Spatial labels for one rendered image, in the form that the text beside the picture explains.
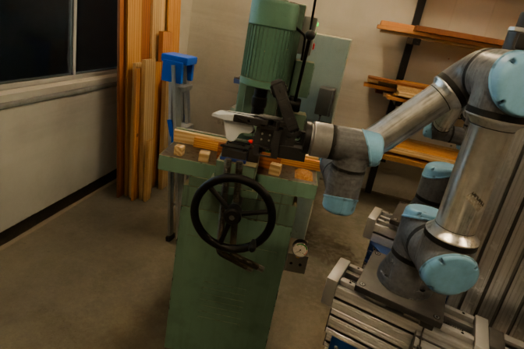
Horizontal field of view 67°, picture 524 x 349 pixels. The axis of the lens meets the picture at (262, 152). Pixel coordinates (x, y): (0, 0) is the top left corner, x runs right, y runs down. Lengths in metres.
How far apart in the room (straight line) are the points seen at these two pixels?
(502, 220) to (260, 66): 0.89
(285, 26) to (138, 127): 1.74
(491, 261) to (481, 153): 0.47
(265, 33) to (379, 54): 2.49
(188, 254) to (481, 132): 1.17
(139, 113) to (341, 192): 2.22
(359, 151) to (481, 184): 0.26
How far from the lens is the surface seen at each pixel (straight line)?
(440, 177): 1.55
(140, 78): 2.86
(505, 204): 1.24
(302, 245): 1.50
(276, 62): 1.44
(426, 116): 0.98
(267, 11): 1.43
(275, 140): 0.81
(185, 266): 1.69
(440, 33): 3.35
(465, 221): 0.95
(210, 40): 4.08
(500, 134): 0.90
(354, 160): 0.83
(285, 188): 1.46
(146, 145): 2.93
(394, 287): 1.15
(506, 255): 1.30
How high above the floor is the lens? 1.44
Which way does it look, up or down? 19 degrees down
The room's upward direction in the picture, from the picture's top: 10 degrees clockwise
